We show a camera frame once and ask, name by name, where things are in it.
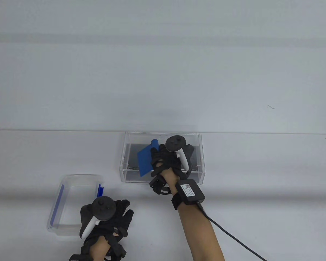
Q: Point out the black and white left controller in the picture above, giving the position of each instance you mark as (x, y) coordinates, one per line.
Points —
(103, 208)

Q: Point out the black and white controller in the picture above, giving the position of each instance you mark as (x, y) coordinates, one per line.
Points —
(175, 142)
(103, 208)

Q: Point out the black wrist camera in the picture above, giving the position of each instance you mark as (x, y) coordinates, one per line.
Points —
(190, 191)
(77, 257)

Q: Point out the person's right forearm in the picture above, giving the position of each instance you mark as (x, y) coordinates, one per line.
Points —
(201, 233)

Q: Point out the clear plastic box blue clips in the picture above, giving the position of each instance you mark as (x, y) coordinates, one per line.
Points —
(70, 198)

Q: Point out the clear acrylic drawer organizer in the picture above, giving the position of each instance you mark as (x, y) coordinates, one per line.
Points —
(130, 174)

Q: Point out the person's left hand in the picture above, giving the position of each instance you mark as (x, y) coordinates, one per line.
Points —
(119, 220)

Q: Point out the black and white right controller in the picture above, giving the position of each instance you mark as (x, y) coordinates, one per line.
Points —
(175, 142)

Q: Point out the blue plastic scraper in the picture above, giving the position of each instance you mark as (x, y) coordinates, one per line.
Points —
(145, 160)

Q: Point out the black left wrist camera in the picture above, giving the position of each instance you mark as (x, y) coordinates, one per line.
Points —
(77, 257)

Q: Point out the person's right hand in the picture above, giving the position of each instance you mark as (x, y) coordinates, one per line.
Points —
(165, 160)

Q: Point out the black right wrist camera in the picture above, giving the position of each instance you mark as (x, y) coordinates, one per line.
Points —
(190, 191)

